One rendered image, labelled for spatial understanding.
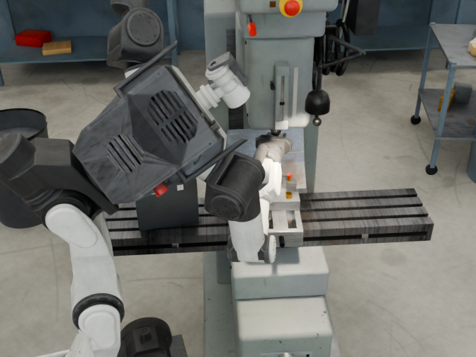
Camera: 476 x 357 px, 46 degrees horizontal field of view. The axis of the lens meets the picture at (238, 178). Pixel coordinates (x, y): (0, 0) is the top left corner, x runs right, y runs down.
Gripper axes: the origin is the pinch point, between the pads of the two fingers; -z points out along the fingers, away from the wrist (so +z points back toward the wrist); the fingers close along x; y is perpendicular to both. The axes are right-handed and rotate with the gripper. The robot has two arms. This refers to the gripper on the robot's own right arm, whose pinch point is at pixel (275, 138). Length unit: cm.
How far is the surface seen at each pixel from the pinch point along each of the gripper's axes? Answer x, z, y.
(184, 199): 29.7, 14.1, 20.7
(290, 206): -7.2, 6.6, 22.9
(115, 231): 54, 23, 33
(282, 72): -3.7, 12.9, -29.5
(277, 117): -2.6, 12.7, -14.4
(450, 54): -77, -205, 37
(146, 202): 41, 20, 20
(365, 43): -18, -383, 95
